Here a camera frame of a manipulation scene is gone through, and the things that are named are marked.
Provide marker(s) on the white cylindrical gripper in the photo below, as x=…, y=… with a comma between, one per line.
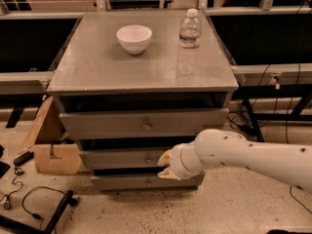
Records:
x=175, y=160

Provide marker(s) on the grey top drawer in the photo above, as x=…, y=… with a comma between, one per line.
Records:
x=146, y=123

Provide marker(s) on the grey drawer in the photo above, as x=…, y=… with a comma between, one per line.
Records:
x=105, y=183
x=121, y=158
x=146, y=123

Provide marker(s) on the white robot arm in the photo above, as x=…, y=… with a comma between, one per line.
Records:
x=212, y=148

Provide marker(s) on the grey middle drawer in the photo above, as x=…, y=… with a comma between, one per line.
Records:
x=121, y=158

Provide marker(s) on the grey bottom drawer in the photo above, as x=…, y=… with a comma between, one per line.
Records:
x=105, y=183

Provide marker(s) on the grey wooden drawer cabinet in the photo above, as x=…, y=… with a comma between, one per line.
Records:
x=96, y=74

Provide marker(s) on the black metal stand leg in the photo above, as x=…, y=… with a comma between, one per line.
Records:
x=256, y=128

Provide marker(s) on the brown cardboard box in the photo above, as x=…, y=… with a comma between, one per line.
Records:
x=45, y=139

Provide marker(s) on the white ceramic bowl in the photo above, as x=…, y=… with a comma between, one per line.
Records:
x=134, y=38

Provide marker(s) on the clear plastic water bottle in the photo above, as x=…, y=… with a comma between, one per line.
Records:
x=190, y=32

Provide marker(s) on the black base bar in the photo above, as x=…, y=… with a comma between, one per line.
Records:
x=20, y=228

